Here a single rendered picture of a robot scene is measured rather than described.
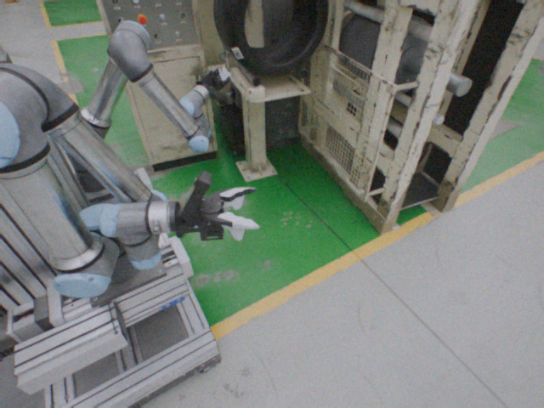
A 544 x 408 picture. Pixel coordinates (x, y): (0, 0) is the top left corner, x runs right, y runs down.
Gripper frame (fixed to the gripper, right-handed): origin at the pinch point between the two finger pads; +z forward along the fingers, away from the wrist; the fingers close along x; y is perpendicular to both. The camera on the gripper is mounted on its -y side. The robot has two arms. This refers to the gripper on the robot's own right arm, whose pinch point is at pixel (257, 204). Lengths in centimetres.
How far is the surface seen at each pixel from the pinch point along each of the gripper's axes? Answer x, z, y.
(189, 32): -175, -35, -15
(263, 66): -112, 9, -7
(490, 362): -11, 105, 106
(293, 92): -122, 26, 9
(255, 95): -113, 4, 8
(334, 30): -159, 56, -17
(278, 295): -54, 10, 100
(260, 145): -160, 8, 59
